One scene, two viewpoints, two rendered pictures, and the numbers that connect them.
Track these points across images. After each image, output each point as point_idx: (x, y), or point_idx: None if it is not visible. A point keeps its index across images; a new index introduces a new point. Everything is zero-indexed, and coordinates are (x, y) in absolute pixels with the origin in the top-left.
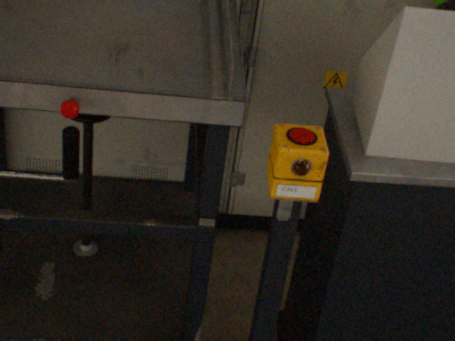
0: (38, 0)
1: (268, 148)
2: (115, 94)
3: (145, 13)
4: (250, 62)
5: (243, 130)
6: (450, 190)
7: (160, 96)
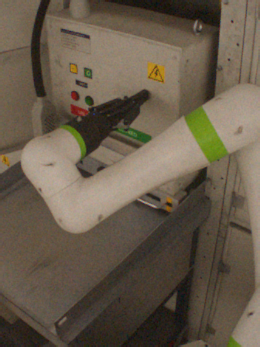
0: (45, 204)
1: (230, 322)
2: (5, 298)
3: (93, 237)
4: (219, 269)
5: (214, 305)
6: None
7: (24, 313)
